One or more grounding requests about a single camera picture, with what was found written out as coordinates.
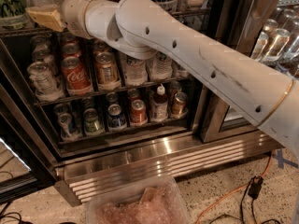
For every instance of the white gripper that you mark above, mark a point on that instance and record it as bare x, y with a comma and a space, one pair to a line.
73, 12

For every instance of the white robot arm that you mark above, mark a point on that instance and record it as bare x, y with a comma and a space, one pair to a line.
266, 98

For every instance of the green LaCroix can top shelf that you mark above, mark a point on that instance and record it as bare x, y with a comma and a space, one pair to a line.
13, 14

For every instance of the front white can middle shelf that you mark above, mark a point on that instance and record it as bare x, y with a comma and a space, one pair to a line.
48, 88

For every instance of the front orange can middle shelf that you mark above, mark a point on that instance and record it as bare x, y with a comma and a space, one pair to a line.
108, 77

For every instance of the left water bottle middle shelf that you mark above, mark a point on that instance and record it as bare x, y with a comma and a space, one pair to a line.
135, 71

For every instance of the right water bottle middle shelf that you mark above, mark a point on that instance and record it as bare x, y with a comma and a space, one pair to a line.
161, 67

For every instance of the green can bottom shelf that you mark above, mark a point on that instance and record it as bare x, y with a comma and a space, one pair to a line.
92, 124

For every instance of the blue white can bottom shelf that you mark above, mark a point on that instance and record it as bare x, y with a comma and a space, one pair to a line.
70, 131

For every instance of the red can bottom shelf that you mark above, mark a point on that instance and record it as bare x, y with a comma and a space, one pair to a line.
138, 114

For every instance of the white capped juice bottle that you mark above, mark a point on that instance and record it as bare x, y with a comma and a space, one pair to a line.
159, 104

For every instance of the copper can bottom shelf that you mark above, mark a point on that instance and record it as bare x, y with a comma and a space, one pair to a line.
179, 104

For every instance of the steel fridge base grille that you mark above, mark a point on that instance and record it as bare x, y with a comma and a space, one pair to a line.
84, 178

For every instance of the front red Coca-Cola can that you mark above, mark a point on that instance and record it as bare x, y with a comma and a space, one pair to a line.
76, 77

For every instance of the clear plastic bin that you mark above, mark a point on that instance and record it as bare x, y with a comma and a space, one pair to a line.
154, 200

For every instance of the black power adapter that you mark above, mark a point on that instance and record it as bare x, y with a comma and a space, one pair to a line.
255, 187

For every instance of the steel fridge door frame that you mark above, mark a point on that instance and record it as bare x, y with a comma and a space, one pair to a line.
236, 24

